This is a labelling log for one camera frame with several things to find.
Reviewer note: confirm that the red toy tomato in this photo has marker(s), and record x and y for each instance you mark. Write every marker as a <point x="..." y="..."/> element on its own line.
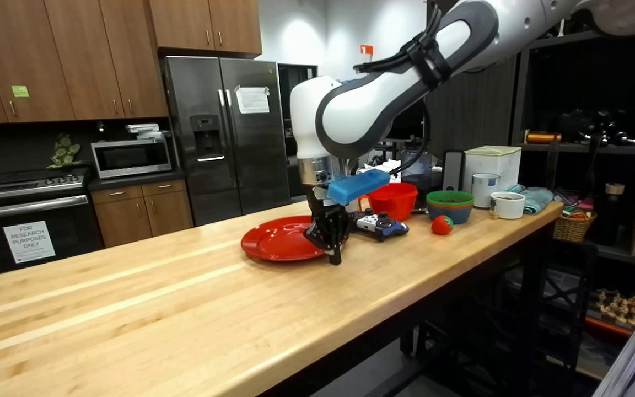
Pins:
<point x="442" y="225"/>

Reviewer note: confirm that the orange wall sign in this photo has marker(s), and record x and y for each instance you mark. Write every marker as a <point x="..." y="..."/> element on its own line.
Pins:
<point x="366" y="51"/>

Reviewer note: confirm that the white box container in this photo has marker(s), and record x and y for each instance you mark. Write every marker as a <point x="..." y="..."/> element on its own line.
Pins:
<point x="500" y="164"/>

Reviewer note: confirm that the wooden base cabinet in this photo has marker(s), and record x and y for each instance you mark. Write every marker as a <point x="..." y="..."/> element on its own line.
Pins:
<point x="143" y="213"/>

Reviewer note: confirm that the white printed mug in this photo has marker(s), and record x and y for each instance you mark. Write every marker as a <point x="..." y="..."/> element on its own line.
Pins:
<point x="483" y="191"/>

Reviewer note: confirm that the black shelf rack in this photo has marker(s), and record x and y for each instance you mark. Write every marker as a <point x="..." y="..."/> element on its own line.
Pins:
<point x="590" y="243"/>

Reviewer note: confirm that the green sticky note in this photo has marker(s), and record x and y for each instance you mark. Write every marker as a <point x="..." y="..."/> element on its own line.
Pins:
<point x="21" y="91"/>

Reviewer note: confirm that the wooden wall cabinets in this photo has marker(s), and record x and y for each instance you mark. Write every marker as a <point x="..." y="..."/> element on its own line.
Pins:
<point x="76" y="58"/>

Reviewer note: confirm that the small white cup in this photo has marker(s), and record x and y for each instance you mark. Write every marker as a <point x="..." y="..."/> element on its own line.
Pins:
<point x="509" y="207"/>

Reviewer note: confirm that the wicker basket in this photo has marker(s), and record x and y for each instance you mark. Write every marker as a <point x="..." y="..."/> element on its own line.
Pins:
<point x="575" y="229"/>

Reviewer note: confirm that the green potted plant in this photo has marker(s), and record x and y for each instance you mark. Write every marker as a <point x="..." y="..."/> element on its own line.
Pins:
<point x="64" y="154"/>

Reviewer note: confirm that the dark grey curtain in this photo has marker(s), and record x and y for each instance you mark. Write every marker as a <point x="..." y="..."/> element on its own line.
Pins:
<point x="473" y="112"/>

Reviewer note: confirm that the white paper sign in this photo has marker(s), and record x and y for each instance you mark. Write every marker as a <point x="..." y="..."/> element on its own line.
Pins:
<point x="29" y="242"/>

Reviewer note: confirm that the silver microwave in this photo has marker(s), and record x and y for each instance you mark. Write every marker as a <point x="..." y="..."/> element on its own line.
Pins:
<point x="131" y="158"/>

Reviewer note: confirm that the black oven range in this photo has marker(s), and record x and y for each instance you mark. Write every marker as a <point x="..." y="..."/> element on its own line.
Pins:
<point x="27" y="221"/>

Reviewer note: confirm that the blue and white toy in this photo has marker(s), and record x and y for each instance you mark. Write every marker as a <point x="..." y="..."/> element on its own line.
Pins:
<point x="382" y="225"/>

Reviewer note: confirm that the stainless steel refrigerator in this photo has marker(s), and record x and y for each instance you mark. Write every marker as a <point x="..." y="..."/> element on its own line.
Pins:
<point x="230" y="135"/>

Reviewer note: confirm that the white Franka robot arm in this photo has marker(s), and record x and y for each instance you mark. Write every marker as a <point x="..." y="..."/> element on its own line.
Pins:
<point x="392" y="90"/>

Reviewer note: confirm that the teal cloth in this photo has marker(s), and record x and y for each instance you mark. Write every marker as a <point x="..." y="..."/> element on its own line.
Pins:
<point x="537" y="200"/>

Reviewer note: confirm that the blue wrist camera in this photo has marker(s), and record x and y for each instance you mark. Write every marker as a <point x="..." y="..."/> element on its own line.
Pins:
<point x="359" y="187"/>

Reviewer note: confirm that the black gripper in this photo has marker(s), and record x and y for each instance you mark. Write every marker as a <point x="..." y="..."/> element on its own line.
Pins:
<point x="331" y="220"/>

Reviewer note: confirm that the red plate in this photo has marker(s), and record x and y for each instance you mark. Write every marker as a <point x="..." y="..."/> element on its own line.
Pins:
<point x="276" y="242"/>

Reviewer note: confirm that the white paper sheet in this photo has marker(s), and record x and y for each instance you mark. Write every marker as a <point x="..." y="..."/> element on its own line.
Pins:
<point x="253" y="101"/>

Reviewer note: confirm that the pile of wooden toys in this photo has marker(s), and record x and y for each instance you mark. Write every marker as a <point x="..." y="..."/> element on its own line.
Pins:
<point x="620" y="309"/>

